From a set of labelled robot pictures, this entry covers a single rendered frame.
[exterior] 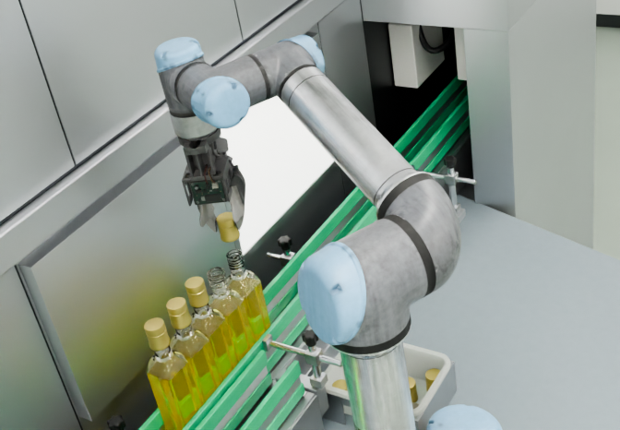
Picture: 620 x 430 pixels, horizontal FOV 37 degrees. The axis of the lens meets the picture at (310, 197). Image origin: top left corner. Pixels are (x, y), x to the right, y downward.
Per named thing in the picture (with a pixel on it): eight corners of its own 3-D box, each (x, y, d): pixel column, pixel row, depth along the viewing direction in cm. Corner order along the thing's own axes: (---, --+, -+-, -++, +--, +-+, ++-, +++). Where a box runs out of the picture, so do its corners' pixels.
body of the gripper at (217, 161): (188, 209, 153) (170, 148, 147) (196, 182, 160) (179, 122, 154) (232, 205, 152) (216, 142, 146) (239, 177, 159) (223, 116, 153)
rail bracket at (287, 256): (278, 277, 204) (268, 229, 197) (304, 283, 201) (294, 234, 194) (268, 288, 202) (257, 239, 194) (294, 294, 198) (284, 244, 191)
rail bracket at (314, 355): (276, 364, 179) (265, 315, 173) (351, 386, 171) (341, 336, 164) (268, 374, 177) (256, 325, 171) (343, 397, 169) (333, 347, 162)
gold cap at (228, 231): (222, 232, 166) (217, 212, 164) (241, 230, 166) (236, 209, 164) (220, 244, 163) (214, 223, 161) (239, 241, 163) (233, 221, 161)
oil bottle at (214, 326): (222, 384, 178) (198, 298, 166) (246, 391, 175) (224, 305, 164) (206, 403, 174) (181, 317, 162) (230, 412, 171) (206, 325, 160)
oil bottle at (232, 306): (240, 364, 182) (218, 280, 170) (263, 372, 179) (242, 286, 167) (223, 383, 178) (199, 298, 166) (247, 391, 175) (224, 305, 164)
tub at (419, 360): (360, 360, 196) (355, 328, 191) (458, 388, 184) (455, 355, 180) (320, 416, 184) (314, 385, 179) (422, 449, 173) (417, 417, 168)
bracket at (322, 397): (290, 391, 182) (284, 365, 179) (331, 404, 178) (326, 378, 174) (280, 403, 180) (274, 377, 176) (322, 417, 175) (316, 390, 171)
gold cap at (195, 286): (196, 292, 164) (192, 273, 161) (213, 297, 162) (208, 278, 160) (185, 304, 161) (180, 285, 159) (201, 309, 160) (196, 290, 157)
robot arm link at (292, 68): (509, 221, 116) (301, 11, 142) (442, 258, 112) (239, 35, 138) (492, 274, 125) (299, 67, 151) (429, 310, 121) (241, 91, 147)
